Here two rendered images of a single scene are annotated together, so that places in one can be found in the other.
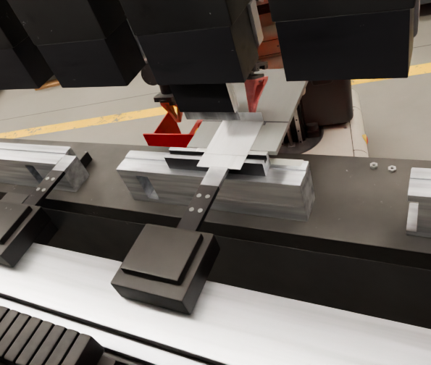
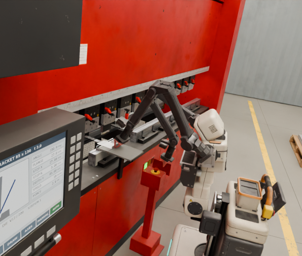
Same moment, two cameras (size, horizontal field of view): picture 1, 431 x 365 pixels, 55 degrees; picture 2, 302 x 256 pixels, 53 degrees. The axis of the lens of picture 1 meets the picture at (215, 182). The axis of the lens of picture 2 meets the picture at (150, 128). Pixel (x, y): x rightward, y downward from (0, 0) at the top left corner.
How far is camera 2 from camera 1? 2.14 m
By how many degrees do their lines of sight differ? 67
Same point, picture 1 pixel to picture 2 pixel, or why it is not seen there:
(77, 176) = (132, 138)
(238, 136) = (109, 145)
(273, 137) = (104, 149)
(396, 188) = (86, 176)
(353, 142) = not seen: outside the picture
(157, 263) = not seen: hidden behind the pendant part
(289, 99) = (118, 153)
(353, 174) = (97, 173)
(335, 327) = not seen: hidden behind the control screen
